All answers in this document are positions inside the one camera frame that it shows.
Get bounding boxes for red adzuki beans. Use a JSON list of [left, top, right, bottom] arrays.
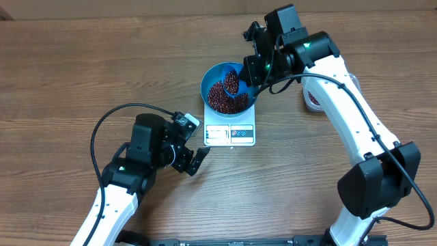
[[208, 81, 249, 114]]

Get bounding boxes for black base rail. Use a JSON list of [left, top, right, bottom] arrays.
[[115, 229, 389, 246]]

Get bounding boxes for clear plastic container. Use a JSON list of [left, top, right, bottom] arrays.
[[303, 73, 361, 113]]

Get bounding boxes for blue plastic measuring scoop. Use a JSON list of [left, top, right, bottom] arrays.
[[221, 63, 249, 98]]

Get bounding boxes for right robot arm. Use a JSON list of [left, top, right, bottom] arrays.
[[240, 5, 421, 245]]

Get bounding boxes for white digital kitchen scale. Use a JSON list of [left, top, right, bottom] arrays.
[[203, 104, 256, 147]]

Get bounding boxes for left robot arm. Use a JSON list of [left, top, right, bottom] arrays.
[[72, 112, 210, 245]]

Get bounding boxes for teal blue bowl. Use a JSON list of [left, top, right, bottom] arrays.
[[201, 62, 258, 118]]

